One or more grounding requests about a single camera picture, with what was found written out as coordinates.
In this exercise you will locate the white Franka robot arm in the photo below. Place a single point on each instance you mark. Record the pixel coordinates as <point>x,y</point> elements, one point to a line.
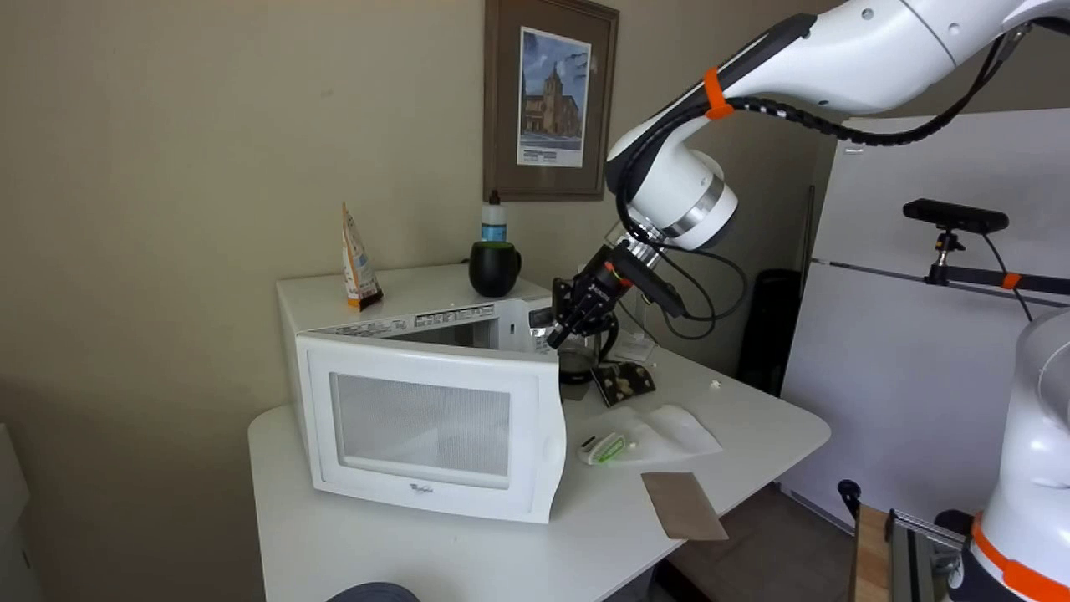
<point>859,44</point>

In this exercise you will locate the black upright panel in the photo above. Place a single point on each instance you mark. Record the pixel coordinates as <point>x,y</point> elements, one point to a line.
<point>770,330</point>

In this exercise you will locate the white microwave body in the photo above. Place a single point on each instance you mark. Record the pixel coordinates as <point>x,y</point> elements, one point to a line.
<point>413,293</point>

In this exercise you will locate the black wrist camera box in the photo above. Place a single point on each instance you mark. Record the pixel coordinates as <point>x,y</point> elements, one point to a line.
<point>656,287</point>

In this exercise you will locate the brown framed picture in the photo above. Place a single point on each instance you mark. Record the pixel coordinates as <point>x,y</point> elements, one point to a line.
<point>553,103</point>

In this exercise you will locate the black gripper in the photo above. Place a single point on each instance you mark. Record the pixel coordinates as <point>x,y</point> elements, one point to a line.
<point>604,289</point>

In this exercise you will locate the white microwave door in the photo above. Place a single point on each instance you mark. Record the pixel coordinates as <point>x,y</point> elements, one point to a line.
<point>437,429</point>

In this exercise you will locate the brown cardboard piece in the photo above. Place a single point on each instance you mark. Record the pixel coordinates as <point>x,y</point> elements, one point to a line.
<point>686,505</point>

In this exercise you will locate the white whiteboard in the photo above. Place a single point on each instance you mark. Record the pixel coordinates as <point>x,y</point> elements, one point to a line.
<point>904,368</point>

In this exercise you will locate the dark blue round tin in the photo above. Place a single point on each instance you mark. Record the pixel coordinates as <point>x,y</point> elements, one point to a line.
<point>374,593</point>

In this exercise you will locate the black stereo camera on mount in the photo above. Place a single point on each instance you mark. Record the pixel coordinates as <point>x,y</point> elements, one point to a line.
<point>959,216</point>

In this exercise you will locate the black ceramic mug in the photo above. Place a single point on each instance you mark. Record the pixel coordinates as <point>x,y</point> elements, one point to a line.
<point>492,270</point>

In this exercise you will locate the wood edged robot stand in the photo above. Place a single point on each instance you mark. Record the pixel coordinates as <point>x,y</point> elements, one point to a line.
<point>891,558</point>

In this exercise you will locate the clear plastic bag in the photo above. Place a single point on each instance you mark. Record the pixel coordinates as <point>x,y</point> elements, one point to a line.
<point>673,429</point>

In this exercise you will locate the green and white small pack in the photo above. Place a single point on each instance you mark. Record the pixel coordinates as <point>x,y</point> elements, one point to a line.
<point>607,448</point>

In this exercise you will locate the black packet with gold print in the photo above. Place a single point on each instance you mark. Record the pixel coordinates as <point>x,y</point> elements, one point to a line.
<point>622,381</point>

